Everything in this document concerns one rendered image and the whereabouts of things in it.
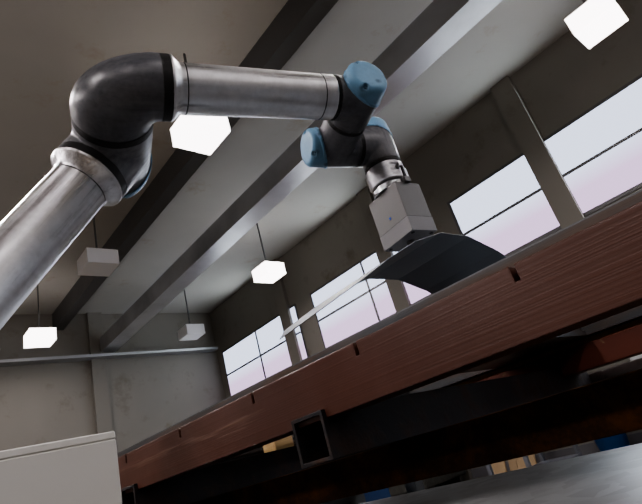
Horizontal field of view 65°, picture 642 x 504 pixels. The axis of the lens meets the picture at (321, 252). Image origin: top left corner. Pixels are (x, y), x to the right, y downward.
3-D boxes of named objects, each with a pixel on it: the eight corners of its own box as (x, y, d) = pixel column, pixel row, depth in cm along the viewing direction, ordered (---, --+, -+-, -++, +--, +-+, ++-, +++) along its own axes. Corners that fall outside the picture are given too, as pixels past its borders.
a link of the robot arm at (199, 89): (61, 18, 66) (379, 51, 86) (68, 82, 75) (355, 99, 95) (65, 80, 61) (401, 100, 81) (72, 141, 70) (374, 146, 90)
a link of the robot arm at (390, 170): (387, 183, 104) (412, 159, 98) (394, 201, 102) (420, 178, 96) (359, 180, 100) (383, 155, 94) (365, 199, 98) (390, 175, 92)
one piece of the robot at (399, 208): (425, 167, 98) (455, 240, 92) (397, 192, 105) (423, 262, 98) (387, 162, 92) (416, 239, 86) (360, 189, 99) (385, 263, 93)
